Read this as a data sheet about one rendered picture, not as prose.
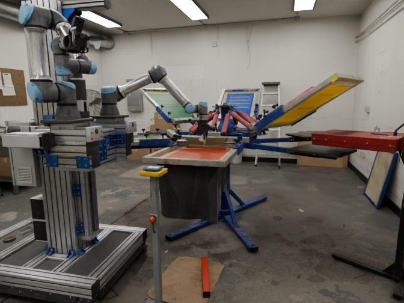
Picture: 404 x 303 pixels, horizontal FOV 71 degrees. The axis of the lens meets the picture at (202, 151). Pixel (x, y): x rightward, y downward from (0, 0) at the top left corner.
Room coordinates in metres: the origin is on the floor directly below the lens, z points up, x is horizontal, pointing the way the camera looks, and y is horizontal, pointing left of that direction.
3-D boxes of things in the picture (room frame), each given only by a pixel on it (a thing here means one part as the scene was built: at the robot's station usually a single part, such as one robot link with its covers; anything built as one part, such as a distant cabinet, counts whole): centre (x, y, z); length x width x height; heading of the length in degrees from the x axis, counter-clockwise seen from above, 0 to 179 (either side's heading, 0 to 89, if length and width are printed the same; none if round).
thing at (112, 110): (2.30, 0.74, 1.31); 0.15 x 0.15 x 0.10
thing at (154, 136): (2.99, 0.62, 1.05); 1.08 x 0.61 x 0.23; 104
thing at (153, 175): (1.69, 0.30, 0.48); 0.22 x 0.22 x 0.96; 74
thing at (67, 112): (1.81, 0.85, 1.31); 0.15 x 0.15 x 0.10
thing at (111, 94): (2.30, 0.74, 1.42); 0.13 x 0.12 x 0.14; 179
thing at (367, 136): (2.19, -1.25, 1.06); 0.61 x 0.46 x 0.12; 44
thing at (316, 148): (2.73, -0.73, 0.91); 1.34 x 0.40 x 0.08; 44
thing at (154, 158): (2.20, 0.03, 0.97); 0.79 x 0.58 x 0.04; 164
